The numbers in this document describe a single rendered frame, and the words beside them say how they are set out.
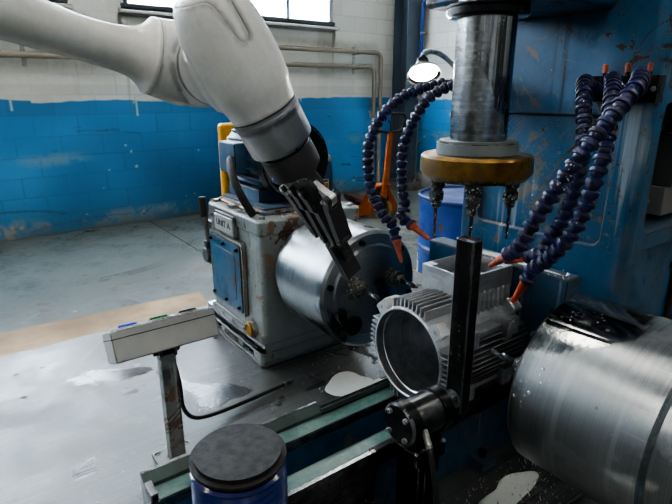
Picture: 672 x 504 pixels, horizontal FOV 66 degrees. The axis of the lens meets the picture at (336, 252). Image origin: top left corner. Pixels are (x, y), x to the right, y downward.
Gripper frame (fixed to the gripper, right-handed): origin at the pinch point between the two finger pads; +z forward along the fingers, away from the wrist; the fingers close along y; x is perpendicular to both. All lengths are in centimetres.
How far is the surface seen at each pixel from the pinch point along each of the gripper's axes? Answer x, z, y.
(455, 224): -119, 117, 115
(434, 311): -4.9, 12.8, -9.8
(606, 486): 3.5, 18.8, -40.9
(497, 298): -16.6, 20.3, -11.4
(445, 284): -11.0, 13.6, -6.7
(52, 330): 67, 81, 247
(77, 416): 50, 16, 43
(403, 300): -3.8, 11.6, -4.4
